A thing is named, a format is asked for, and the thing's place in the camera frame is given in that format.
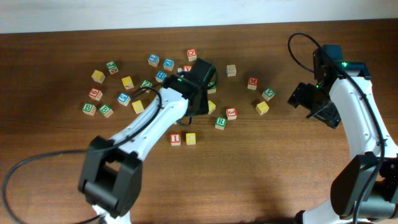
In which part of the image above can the yellow C block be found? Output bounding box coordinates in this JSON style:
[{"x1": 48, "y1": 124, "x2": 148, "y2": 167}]
[{"x1": 186, "y1": 133, "x2": 197, "y2": 145}]

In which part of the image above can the red I block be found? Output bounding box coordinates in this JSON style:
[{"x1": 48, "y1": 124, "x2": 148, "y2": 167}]
[{"x1": 170, "y1": 133, "x2": 181, "y2": 146}]

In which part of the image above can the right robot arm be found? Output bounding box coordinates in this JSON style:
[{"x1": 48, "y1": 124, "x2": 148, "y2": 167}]
[{"x1": 288, "y1": 45, "x2": 397, "y2": 223}]

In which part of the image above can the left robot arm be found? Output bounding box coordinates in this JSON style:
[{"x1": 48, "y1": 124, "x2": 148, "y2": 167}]
[{"x1": 78, "y1": 58, "x2": 218, "y2": 224}]

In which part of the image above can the red Y block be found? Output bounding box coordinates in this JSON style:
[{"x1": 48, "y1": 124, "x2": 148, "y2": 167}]
[{"x1": 183, "y1": 65, "x2": 192, "y2": 72}]

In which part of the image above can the green N block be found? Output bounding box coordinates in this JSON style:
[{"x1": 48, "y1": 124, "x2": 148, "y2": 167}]
[{"x1": 207, "y1": 82, "x2": 216, "y2": 94}]

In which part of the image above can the yellow block centre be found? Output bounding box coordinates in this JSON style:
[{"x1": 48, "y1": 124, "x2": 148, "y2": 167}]
[{"x1": 208, "y1": 100, "x2": 216, "y2": 114}]

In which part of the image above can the red C block top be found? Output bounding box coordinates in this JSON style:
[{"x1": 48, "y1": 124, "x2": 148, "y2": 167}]
[{"x1": 187, "y1": 49, "x2": 197, "y2": 62}]

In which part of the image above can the blue D block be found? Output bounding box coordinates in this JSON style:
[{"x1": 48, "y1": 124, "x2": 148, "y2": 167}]
[{"x1": 163, "y1": 58, "x2": 174, "y2": 71}]

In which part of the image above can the blue H block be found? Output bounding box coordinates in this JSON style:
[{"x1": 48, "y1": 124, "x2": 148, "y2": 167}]
[{"x1": 155, "y1": 70, "x2": 167, "y2": 83}]

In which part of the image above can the plain wooden block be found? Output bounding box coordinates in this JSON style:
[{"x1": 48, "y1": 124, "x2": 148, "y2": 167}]
[{"x1": 226, "y1": 65, "x2": 237, "y2": 77}]

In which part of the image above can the blue block top left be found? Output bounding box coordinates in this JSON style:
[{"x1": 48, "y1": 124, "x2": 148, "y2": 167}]
[{"x1": 147, "y1": 54, "x2": 160, "y2": 67}]

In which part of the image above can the green R block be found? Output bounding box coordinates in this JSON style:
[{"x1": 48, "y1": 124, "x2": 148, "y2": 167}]
[{"x1": 215, "y1": 117, "x2": 227, "y2": 130}]

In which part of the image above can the red 3 block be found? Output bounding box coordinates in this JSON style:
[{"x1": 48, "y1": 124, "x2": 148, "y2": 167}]
[{"x1": 226, "y1": 107, "x2": 238, "y2": 120}]

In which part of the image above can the green Z block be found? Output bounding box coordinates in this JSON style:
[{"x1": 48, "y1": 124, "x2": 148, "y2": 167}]
[{"x1": 140, "y1": 80, "x2": 153, "y2": 93}]

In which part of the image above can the red M block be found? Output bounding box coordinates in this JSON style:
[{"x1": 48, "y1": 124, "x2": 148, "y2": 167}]
[{"x1": 248, "y1": 77, "x2": 259, "y2": 90}]

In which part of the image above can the yellow S block left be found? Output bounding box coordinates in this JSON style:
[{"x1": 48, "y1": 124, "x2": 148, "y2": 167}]
[{"x1": 132, "y1": 100, "x2": 144, "y2": 114}]

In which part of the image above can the yellow s block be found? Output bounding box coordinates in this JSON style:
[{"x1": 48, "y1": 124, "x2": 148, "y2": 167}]
[
  {"x1": 132, "y1": 100, "x2": 144, "y2": 114},
  {"x1": 256, "y1": 101, "x2": 269, "y2": 115}
]

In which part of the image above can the green V block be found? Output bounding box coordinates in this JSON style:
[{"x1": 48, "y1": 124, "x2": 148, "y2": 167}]
[{"x1": 262, "y1": 88, "x2": 275, "y2": 101}]

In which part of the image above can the yellow block upper left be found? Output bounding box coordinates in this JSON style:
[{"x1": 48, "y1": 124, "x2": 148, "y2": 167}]
[{"x1": 122, "y1": 76, "x2": 134, "y2": 90}]

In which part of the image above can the blue 5 block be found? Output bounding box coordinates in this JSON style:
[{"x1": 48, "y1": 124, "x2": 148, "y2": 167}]
[{"x1": 117, "y1": 93, "x2": 131, "y2": 106}]

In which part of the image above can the yellow S block right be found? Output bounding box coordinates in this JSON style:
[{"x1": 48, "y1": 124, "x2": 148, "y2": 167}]
[{"x1": 256, "y1": 101, "x2": 269, "y2": 115}]

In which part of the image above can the green J block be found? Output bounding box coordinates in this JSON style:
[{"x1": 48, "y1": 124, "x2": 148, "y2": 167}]
[{"x1": 106, "y1": 61, "x2": 119, "y2": 74}]

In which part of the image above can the green B block right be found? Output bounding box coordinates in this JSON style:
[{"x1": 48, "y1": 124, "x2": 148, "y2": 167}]
[{"x1": 99, "y1": 104, "x2": 113, "y2": 118}]

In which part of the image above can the green b block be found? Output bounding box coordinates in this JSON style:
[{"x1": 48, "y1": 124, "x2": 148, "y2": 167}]
[
  {"x1": 99, "y1": 104, "x2": 113, "y2": 118},
  {"x1": 81, "y1": 103, "x2": 96, "y2": 116}
]

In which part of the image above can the yellow block far left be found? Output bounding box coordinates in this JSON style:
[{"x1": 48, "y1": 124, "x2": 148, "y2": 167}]
[{"x1": 91, "y1": 70, "x2": 106, "y2": 83}]

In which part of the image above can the red 9 block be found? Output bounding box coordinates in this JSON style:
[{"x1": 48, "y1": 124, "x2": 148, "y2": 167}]
[{"x1": 88, "y1": 88, "x2": 103, "y2": 101}]

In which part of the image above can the green B block left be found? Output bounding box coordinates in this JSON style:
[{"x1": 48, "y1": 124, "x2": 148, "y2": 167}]
[{"x1": 81, "y1": 103, "x2": 96, "y2": 116}]

